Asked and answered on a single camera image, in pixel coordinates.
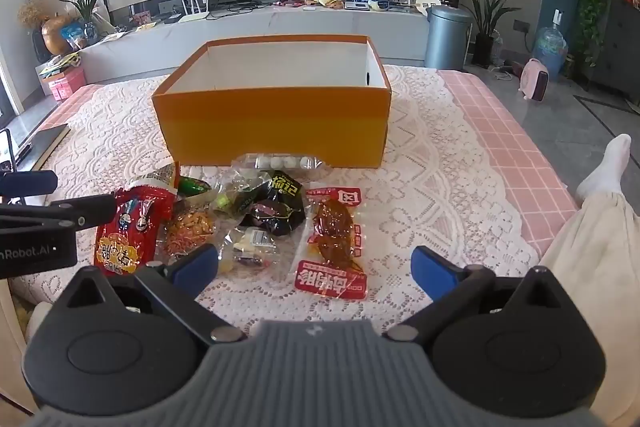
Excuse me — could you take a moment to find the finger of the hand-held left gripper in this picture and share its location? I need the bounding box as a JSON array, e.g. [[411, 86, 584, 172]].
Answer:
[[0, 170, 59, 198], [0, 194, 118, 230]]

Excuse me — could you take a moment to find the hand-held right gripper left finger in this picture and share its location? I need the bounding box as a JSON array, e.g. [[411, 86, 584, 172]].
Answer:
[[52, 243, 247, 348]]

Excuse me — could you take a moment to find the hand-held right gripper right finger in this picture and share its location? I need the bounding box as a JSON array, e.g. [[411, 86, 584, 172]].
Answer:
[[382, 246, 583, 343]]

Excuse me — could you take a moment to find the peanut snack packet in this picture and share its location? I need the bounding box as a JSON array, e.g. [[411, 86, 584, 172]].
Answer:
[[160, 202, 218, 258]]

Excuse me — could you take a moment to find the red snack packet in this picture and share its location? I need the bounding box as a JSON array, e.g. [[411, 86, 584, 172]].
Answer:
[[94, 162, 181, 278]]

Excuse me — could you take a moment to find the clear packet with white label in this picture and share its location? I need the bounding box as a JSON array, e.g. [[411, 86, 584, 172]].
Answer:
[[217, 227, 301, 280]]

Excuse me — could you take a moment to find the braised meat packet red label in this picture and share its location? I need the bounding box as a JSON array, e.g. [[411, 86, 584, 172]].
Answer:
[[294, 187, 368, 300]]

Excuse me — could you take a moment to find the orange-rimmed grey box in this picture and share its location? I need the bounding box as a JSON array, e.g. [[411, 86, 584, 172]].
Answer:
[[151, 34, 392, 169]]

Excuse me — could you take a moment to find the white lace tablecloth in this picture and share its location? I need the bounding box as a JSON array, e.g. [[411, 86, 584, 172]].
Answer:
[[10, 64, 538, 348]]

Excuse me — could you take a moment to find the dark green clear packet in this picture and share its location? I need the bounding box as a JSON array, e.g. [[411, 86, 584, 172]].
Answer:
[[210, 179, 261, 220]]

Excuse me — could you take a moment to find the small green packet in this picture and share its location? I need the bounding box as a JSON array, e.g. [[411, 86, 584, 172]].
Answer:
[[178, 176, 211, 196]]

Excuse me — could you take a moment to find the pink gift box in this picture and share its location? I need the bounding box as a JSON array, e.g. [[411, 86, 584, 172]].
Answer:
[[47, 67, 87, 102]]

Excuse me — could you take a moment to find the black snack packet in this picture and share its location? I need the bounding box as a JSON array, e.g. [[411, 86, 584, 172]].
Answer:
[[240, 171, 307, 240]]

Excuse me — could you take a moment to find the clear packet of white balls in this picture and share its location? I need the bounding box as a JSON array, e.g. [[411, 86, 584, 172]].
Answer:
[[232, 153, 333, 172]]

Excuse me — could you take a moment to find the golden vase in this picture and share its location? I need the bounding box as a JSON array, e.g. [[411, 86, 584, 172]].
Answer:
[[41, 14, 76, 56]]

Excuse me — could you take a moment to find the pink checked table cover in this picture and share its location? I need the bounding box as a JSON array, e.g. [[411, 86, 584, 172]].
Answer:
[[37, 69, 581, 258]]

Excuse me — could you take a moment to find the person's leg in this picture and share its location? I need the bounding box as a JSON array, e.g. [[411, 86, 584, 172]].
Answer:
[[537, 133, 640, 427]]

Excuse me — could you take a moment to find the dried flower bunch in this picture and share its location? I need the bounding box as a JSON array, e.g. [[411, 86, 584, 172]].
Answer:
[[17, 0, 51, 30]]

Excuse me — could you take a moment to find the green plant in glass vase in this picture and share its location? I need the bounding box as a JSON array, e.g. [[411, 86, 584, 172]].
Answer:
[[60, 0, 108, 45]]

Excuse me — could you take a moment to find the pink fan heater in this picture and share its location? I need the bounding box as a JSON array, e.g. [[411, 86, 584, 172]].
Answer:
[[519, 58, 550, 102]]

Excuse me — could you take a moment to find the white router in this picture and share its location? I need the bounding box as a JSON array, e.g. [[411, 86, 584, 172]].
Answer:
[[177, 0, 211, 24]]

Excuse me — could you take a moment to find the grey pedal trash can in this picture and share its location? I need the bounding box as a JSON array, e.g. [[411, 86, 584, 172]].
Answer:
[[424, 5, 473, 71]]

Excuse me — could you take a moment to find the blue water jug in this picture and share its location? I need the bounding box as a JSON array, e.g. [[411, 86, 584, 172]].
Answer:
[[532, 9, 568, 72]]

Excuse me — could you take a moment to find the white marble tv console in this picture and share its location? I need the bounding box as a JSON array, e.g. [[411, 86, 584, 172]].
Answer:
[[80, 2, 431, 82]]

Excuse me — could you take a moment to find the tall leafy potted plant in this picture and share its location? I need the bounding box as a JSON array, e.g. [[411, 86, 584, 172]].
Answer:
[[450, 0, 521, 68]]

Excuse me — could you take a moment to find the dark grey cabinet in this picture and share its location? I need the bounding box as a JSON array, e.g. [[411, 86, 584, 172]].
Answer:
[[595, 0, 640, 102]]

